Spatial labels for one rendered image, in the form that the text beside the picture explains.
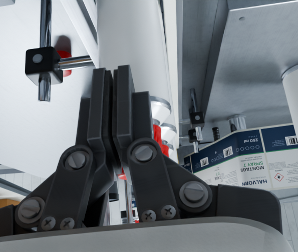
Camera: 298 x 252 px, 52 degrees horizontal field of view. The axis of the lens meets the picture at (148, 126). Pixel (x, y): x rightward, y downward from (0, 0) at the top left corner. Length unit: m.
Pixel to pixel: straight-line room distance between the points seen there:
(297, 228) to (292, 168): 5.19
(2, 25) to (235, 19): 0.32
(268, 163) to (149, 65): 0.56
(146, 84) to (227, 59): 0.31
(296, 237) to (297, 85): 5.40
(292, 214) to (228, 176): 5.15
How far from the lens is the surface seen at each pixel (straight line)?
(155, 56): 0.22
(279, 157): 0.75
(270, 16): 0.44
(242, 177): 0.74
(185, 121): 0.67
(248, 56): 0.51
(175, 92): 0.50
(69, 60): 0.32
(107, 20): 0.24
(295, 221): 5.92
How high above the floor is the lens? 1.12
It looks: 18 degrees down
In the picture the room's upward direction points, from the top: 175 degrees clockwise
